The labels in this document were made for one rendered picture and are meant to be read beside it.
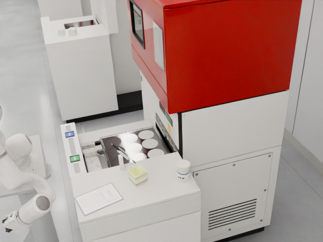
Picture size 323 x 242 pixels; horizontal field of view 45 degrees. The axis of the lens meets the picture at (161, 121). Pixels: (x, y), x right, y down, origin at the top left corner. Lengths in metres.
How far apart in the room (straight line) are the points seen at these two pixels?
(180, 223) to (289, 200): 1.49
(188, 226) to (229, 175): 0.54
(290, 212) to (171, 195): 1.54
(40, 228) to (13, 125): 2.14
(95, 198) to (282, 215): 1.74
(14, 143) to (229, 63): 1.17
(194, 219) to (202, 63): 0.83
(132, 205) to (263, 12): 1.16
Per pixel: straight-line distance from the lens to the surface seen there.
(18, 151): 2.09
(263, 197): 2.86
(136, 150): 2.41
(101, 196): 2.04
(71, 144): 2.46
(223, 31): 2.03
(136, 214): 1.99
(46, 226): 2.76
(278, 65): 2.29
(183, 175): 2.04
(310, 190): 3.58
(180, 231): 2.19
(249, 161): 2.56
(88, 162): 2.41
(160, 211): 2.03
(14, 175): 1.65
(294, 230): 3.23
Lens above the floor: 2.35
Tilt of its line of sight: 33 degrees down
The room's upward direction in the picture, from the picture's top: 3 degrees counter-clockwise
